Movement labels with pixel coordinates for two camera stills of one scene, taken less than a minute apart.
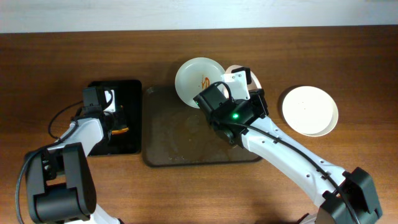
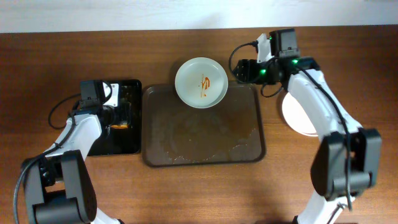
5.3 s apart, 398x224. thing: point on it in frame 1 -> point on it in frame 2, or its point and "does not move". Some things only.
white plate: [229, 70] -> [296, 117]
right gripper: [259, 101] -> [247, 71]
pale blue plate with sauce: [195, 75] does not move
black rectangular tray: [120, 111] does not move
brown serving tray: [176, 134] does not move
